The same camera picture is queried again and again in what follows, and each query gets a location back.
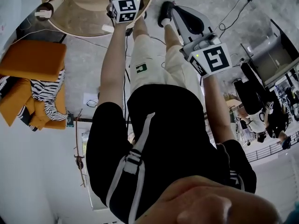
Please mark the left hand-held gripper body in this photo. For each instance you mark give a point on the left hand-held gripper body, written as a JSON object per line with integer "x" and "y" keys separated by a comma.
{"x": 123, "y": 10}

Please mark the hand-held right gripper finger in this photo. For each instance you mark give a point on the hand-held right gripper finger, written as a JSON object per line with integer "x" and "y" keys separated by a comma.
{"x": 181, "y": 24}
{"x": 196, "y": 20}

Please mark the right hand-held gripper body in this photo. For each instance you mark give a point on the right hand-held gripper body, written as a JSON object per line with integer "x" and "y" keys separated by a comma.
{"x": 210, "y": 59}

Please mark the person's left forearm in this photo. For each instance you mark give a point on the person's left forearm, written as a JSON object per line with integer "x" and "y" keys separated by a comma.
{"x": 114, "y": 62}

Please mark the person's right forearm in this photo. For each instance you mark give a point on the person's right forearm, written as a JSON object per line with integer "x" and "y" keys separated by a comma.
{"x": 218, "y": 106}

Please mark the round wooden table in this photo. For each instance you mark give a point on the round wooden table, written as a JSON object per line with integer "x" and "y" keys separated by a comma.
{"x": 70, "y": 24}

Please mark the person's right leg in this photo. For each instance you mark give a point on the person's right leg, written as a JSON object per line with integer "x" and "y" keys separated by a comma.
{"x": 172, "y": 36}

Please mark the person's leg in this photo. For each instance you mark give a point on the person's leg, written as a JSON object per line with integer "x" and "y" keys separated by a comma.
{"x": 172, "y": 36}
{"x": 140, "y": 27}

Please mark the person's right black shoe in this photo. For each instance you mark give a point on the person's right black shoe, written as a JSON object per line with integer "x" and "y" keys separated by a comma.
{"x": 165, "y": 11}

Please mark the person's black shoe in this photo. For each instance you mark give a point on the person's black shoe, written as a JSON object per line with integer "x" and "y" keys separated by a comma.
{"x": 144, "y": 14}
{"x": 165, "y": 11}

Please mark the person's left black shoe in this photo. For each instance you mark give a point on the person's left black shoe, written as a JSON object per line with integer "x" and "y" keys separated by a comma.
{"x": 144, "y": 14}

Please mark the person's left leg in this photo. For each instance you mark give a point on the person's left leg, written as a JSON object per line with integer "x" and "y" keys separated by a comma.
{"x": 140, "y": 27}

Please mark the small white block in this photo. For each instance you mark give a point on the small white block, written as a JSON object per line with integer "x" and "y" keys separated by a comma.
{"x": 108, "y": 28}

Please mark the person's beige shorts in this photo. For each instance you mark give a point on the person's beige shorts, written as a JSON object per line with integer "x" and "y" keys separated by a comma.
{"x": 151, "y": 62}

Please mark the grey metal cabinet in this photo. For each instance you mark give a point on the grey metal cabinet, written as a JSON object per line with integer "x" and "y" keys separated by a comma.
{"x": 275, "y": 55}

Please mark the beige cylinder with dark cap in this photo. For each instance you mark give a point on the beige cylinder with dark cap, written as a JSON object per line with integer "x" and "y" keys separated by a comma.
{"x": 50, "y": 7}

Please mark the person's black shirt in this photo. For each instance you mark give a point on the person's black shirt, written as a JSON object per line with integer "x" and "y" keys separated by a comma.
{"x": 168, "y": 129}

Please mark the orange sofa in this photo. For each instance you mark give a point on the orange sofa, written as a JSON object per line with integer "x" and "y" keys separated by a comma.
{"x": 30, "y": 57}

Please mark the black metal railing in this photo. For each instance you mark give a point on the black metal railing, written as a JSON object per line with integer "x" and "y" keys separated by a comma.
{"x": 271, "y": 148}

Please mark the black white striped blanket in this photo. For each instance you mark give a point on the black white striped blanket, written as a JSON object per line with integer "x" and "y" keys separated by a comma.
{"x": 46, "y": 92}

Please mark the teal small box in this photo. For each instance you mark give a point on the teal small box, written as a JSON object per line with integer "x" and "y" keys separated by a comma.
{"x": 69, "y": 122}

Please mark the wooden branch coat rack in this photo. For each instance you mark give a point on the wooden branch coat rack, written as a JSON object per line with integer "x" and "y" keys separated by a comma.
{"x": 79, "y": 143}

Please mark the person's face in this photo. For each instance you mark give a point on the person's face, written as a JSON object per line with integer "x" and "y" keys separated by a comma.
{"x": 210, "y": 202}

